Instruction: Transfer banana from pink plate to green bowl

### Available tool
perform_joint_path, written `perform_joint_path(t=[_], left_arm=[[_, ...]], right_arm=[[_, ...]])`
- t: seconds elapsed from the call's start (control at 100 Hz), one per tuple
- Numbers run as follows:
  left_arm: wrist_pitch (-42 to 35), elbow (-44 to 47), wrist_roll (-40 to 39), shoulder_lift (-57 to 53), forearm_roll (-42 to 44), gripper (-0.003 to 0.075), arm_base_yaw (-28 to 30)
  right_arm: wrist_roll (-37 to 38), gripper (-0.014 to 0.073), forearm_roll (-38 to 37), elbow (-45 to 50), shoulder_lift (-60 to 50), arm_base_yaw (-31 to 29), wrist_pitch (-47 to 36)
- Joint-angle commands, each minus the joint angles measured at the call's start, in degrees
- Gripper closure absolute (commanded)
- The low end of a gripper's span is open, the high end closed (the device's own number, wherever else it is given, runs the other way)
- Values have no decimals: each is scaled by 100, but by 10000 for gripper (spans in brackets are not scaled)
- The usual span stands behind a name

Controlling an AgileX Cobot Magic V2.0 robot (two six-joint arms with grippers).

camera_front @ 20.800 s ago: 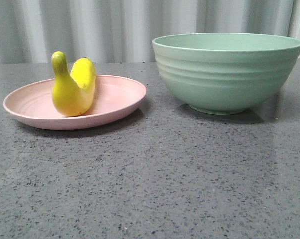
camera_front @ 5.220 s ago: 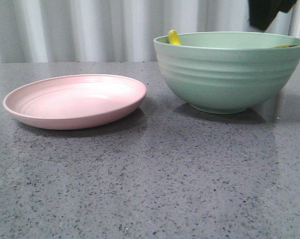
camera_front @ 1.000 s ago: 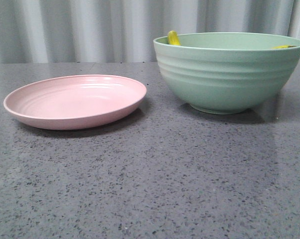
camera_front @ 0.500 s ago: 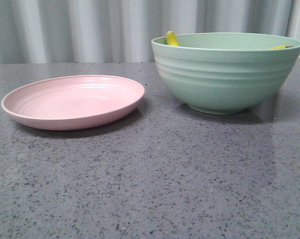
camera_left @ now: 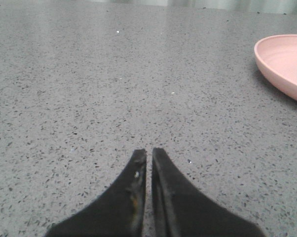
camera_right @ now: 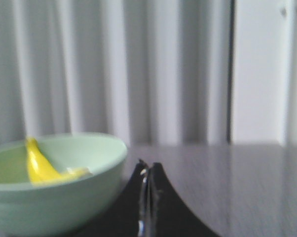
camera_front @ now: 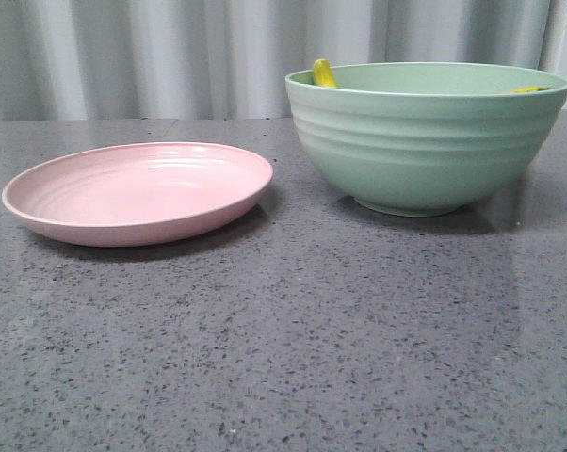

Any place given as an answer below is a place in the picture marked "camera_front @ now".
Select green ribbed bowl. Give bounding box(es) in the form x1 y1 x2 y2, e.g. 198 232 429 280
285 62 567 217

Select pink plate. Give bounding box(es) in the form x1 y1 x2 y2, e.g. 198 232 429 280
2 142 273 247

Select white curtain backdrop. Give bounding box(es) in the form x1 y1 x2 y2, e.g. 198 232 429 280
0 1 567 121

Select yellow banana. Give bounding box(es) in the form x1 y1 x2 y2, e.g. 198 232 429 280
312 58 552 93

